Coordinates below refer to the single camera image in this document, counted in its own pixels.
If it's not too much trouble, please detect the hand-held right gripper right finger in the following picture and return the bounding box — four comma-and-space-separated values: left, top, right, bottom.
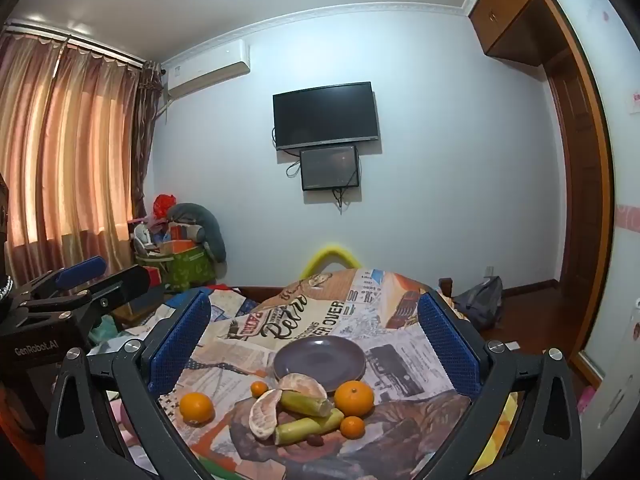
417, 290, 583, 480

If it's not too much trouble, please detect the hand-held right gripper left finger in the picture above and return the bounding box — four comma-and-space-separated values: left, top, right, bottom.
44, 290, 221, 480

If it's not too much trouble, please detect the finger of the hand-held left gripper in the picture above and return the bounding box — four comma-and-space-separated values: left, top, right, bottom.
30, 265, 152, 322
10, 256, 108, 306

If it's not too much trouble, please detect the large orange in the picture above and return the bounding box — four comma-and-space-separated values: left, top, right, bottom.
333, 380, 375, 417

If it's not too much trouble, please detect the peeled pomelo segment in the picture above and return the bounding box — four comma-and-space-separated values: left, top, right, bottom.
249, 388, 283, 442
276, 373, 328, 403

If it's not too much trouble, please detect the purple plate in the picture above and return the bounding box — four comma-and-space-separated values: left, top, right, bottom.
273, 336, 367, 385

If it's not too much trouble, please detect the green sugarcane piece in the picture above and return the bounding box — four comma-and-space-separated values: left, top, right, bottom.
272, 408, 346, 446
279, 391, 335, 418

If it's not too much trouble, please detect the white toy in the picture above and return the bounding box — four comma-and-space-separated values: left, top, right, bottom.
134, 224, 156, 253

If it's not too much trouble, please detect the blue cloth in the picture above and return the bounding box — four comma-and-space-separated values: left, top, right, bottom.
165, 287, 201, 307

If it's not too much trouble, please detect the printed newspaper pattern tablecloth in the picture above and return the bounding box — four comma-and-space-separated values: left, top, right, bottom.
85, 267, 521, 480

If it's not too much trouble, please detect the teal cloth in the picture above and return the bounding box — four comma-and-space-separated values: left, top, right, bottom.
89, 314, 120, 348

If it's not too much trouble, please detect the grey backpack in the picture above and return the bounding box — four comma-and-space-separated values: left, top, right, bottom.
452, 276, 505, 331

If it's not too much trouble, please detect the medium orange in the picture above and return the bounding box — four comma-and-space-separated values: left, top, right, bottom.
179, 391, 216, 425

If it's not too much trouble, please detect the green cardboard box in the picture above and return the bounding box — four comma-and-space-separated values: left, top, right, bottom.
135, 240, 217, 291

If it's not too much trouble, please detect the red plastic bag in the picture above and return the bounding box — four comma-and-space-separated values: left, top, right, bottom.
152, 193, 178, 221

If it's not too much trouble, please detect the grey plush toy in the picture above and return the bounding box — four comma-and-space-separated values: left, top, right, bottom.
167, 202, 227, 263

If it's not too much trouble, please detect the peach curtain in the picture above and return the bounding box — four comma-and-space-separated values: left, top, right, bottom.
0, 22, 143, 281

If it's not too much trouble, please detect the brown patterned curtain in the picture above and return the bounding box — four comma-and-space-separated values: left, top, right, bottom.
131, 60, 166, 221

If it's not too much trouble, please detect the pink plastic item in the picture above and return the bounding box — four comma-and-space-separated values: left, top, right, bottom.
575, 385, 599, 414

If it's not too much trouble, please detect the yellow foam chair back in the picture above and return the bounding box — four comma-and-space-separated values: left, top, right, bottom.
300, 244, 362, 278

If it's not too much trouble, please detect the white air conditioner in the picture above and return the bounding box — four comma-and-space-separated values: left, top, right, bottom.
161, 40, 251, 98

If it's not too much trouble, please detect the white door with stickers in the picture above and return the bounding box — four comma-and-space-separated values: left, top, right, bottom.
547, 0, 640, 441

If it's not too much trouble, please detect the wooden overhead cabinet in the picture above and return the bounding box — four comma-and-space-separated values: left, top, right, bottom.
469, 0, 571, 67

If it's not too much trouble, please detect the wooden door frame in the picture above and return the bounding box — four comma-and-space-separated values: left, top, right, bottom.
537, 0, 616, 361

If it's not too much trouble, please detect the small black wall monitor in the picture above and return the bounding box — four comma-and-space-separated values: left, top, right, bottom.
299, 145, 361, 192

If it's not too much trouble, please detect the black wall television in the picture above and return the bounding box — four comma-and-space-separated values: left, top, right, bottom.
272, 81, 379, 152

